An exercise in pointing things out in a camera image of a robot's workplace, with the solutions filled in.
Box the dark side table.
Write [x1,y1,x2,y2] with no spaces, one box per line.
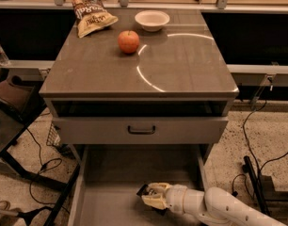
[0,76,80,226]

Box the wire mesh basket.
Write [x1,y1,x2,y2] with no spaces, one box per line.
[46,123,60,147]

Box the red apple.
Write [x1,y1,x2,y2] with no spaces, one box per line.
[118,30,139,54]

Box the black floor cable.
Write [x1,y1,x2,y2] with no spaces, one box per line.
[231,99,288,205]
[24,127,72,215]

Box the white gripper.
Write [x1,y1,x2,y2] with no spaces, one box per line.
[141,183,187,214]

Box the grey drawer cabinet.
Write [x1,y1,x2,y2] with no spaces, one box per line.
[39,7,240,162]

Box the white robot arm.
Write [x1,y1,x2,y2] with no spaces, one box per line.
[137,183,287,226]

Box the closed drawer with black handle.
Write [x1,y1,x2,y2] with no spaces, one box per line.
[53,117,228,145]

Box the black floor cable left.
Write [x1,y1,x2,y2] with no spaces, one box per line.
[24,127,72,215]

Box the black metal stand base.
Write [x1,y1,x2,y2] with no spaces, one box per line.
[243,155,288,216]

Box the open grey drawer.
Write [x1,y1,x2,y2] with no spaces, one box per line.
[68,145,207,226]

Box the white paper bowl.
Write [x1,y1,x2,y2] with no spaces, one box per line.
[135,10,169,32]

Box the brown chip bag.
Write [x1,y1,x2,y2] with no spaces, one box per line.
[71,0,119,38]

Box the black floor cable right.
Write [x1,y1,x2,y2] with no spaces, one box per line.
[231,99,288,205]

